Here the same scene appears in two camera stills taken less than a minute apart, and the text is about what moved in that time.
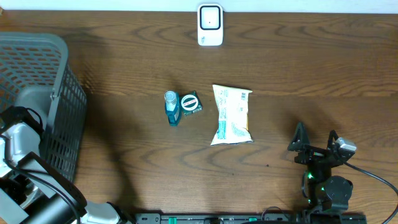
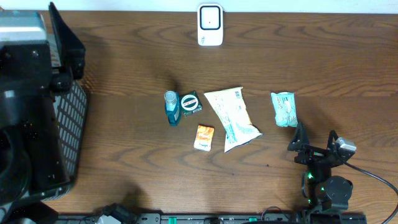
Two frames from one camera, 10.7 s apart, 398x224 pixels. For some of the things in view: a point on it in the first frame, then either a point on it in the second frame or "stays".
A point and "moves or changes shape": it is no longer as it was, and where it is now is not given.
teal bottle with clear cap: [171, 101] stays
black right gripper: [313, 154] stays
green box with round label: [189, 102] stays
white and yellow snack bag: [232, 104] moves or changes shape
